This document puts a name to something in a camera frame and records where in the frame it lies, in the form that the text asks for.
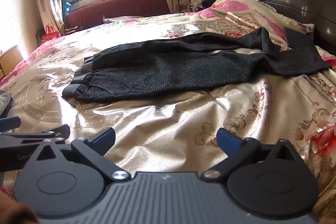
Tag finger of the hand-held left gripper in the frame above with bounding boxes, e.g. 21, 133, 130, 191
0, 116, 21, 131
0, 124, 71, 148

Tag person's right hand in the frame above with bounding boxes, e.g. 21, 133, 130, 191
0, 187, 38, 224

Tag red bag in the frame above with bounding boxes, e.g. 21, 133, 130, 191
40, 25, 61, 44

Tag black flat case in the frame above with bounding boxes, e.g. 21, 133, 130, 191
284, 27, 315, 49

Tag wooden cabinet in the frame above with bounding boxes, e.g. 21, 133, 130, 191
0, 45, 25, 81

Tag dark grey pants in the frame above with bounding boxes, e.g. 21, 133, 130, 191
62, 28, 332, 103

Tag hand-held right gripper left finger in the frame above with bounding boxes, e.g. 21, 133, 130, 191
25, 127, 131, 183

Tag floral pillow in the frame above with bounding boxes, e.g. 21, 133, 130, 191
199, 0, 315, 39

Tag gold floral bedspread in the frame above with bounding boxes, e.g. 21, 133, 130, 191
0, 0, 336, 224

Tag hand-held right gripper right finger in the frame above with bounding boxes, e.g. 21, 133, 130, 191
201, 128, 304, 183

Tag grey cloth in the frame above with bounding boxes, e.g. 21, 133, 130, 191
0, 90, 13, 119

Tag teal bag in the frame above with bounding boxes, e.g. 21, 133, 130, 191
61, 0, 72, 15

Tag white plastic bag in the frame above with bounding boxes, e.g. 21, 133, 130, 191
189, 0, 204, 11

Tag dark red sofa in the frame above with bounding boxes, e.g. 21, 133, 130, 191
64, 0, 172, 31

